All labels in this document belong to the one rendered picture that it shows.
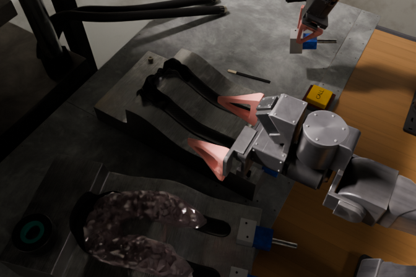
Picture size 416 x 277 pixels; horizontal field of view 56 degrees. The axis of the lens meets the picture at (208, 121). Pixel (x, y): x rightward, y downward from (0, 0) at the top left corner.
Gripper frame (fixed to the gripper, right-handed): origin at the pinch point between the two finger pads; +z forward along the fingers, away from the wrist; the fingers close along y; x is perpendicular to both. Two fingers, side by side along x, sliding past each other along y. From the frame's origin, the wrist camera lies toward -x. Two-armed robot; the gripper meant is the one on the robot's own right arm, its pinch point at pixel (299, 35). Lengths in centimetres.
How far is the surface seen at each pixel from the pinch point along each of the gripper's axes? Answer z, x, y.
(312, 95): 8.7, 10.0, 11.8
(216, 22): 21.3, -21.1, -19.9
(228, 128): 13.6, -11.6, 31.9
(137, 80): 25.0, -38.3, 17.6
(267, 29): 15.1, -4.4, -19.1
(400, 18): 35, 85, -120
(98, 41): 121, -76, -92
